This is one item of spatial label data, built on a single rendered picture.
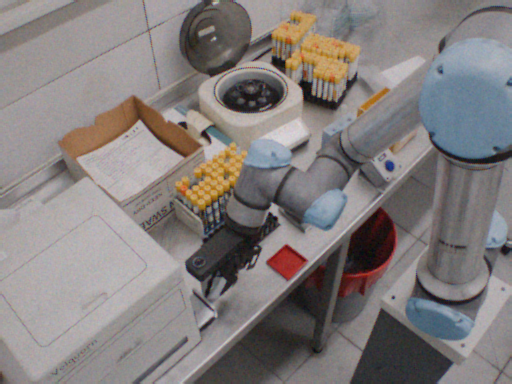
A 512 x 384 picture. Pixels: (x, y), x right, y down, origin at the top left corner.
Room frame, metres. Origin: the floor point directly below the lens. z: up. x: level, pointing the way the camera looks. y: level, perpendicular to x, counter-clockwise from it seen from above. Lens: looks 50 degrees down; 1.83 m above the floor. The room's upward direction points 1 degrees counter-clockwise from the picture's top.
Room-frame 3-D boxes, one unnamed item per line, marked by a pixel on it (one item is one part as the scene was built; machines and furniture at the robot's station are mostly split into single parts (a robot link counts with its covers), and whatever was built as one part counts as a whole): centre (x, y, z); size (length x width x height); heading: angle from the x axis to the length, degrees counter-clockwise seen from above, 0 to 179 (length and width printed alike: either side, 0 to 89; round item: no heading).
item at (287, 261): (0.60, -0.06, 0.88); 0.07 x 0.07 x 0.01; 45
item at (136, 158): (0.84, 0.31, 0.95); 0.29 x 0.25 x 0.15; 45
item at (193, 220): (0.77, 0.09, 0.91); 0.20 x 0.10 x 0.07; 135
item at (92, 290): (0.42, 0.31, 1.03); 0.31 x 0.27 x 0.30; 135
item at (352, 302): (0.99, -0.29, 0.22); 0.38 x 0.37 x 0.44; 135
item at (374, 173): (0.86, -0.29, 0.92); 0.13 x 0.07 x 0.08; 45
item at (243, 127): (1.05, 0.01, 0.94); 0.30 x 0.24 x 0.12; 36
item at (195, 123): (0.96, 0.16, 0.92); 0.24 x 0.12 x 0.10; 45
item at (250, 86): (1.07, 0.02, 0.97); 0.15 x 0.15 x 0.07
